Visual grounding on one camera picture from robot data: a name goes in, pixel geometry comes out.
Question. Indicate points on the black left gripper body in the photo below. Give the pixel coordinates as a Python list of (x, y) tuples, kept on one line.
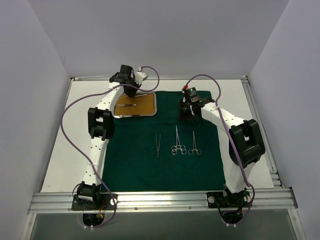
[(130, 89)]

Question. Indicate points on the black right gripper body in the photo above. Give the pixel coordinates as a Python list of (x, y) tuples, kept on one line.
[(186, 111)]

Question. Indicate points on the steel tweezers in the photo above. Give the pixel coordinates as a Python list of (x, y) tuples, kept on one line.
[(158, 144), (126, 105)]

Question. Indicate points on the steel tray with brown liner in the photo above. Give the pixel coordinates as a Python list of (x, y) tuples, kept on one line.
[(146, 106)]

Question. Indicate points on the steel surgical scissors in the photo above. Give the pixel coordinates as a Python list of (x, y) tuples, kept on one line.
[(178, 147)]

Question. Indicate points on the steel hemostat forceps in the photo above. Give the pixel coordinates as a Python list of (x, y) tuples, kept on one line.
[(194, 149)]

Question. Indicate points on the dark green surgical cloth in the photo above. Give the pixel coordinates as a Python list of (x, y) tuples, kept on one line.
[(131, 163)]

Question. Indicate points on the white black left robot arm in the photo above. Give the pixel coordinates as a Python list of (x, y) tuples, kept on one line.
[(101, 126)]

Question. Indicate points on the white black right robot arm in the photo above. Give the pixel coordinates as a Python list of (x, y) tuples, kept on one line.
[(245, 141)]

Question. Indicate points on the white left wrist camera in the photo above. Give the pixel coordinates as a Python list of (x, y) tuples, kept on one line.
[(140, 76)]

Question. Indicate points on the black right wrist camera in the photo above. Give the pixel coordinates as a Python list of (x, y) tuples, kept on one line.
[(190, 94)]

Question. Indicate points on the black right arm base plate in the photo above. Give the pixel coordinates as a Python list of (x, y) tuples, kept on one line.
[(226, 199)]

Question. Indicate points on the aluminium right frame rail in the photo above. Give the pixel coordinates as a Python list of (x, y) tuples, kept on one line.
[(265, 173)]

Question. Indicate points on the aluminium frame rail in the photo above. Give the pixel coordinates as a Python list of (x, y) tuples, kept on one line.
[(265, 173), (148, 202)]

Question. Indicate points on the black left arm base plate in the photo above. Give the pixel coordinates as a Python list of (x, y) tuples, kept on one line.
[(90, 197)]

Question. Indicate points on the aluminium front frame rail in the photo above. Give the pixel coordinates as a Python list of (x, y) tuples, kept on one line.
[(148, 202)]

